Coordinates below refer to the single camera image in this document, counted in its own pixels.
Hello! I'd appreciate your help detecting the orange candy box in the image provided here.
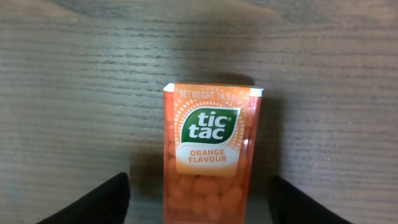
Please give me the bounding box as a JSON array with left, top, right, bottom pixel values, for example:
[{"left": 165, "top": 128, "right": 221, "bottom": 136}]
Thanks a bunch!
[{"left": 162, "top": 82, "right": 265, "bottom": 224}]

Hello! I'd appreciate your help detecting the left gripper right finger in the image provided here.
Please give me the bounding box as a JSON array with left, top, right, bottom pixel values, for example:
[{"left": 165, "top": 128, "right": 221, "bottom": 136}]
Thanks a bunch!
[{"left": 268, "top": 175, "right": 354, "bottom": 224}]

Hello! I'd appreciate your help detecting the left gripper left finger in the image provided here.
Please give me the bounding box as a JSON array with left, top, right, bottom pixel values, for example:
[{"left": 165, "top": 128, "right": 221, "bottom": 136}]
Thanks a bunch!
[{"left": 36, "top": 172, "right": 131, "bottom": 224}]

